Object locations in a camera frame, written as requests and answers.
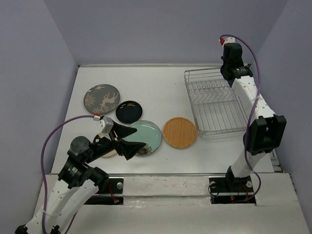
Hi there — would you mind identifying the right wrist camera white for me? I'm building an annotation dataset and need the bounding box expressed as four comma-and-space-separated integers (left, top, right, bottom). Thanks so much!
219, 37, 236, 47

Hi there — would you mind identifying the metal wire dish rack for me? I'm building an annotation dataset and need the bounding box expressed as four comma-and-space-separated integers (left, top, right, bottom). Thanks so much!
184, 68, 248, 137

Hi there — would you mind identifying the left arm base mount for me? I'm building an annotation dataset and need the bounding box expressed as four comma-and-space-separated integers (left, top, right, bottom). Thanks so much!
85, 177, 124, 205

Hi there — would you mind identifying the woven bamboo plate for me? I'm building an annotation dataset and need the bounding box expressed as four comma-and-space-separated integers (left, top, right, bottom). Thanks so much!
163, 117, 197, 148

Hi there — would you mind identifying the black glossy plate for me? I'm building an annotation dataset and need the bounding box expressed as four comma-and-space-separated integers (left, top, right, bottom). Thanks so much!
116, 100, 143, 124

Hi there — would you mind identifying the cream plate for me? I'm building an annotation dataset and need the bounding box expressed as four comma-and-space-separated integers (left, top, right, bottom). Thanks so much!
93, 133, 117, 158

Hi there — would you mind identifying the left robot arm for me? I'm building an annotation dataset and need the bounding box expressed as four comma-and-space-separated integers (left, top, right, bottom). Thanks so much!
15, 117, 145, 234

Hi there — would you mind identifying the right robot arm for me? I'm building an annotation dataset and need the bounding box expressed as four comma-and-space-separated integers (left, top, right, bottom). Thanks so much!
220, 42, 287, 191

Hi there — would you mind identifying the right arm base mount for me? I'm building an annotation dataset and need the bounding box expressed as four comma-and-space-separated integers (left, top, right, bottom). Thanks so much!
208, 176, 256, 204

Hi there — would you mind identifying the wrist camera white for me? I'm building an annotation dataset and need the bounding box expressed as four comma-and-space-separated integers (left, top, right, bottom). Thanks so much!
219, 37, 236, 47
93, 115, 114, 135

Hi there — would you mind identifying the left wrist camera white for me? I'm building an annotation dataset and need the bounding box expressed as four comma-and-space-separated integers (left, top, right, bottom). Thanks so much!
93, 115, 114, 135

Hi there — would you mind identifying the grey deer pattern plate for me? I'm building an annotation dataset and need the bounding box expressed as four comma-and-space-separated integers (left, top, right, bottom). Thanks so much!
83, 84, 120, 115

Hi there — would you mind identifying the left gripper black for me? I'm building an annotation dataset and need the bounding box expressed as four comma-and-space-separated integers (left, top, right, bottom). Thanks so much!
86, 120, 146, 162

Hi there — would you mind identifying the teal flower plate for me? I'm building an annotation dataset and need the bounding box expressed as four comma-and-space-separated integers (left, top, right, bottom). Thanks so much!
124, 120, 162, 156

